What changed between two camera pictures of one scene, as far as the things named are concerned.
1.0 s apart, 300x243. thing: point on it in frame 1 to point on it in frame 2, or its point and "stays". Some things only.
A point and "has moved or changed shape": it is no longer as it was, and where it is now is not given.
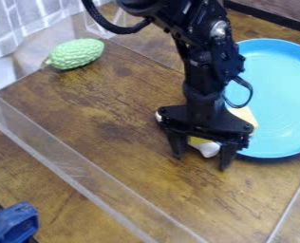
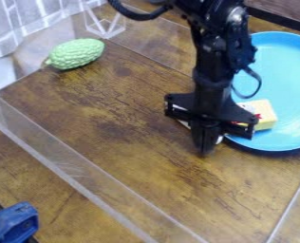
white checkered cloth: x=14 y=18 stays
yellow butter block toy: x=245 y=113 has moved or changed shape
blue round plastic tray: x=274 y=89 stays
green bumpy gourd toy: x=74 y=53 stays
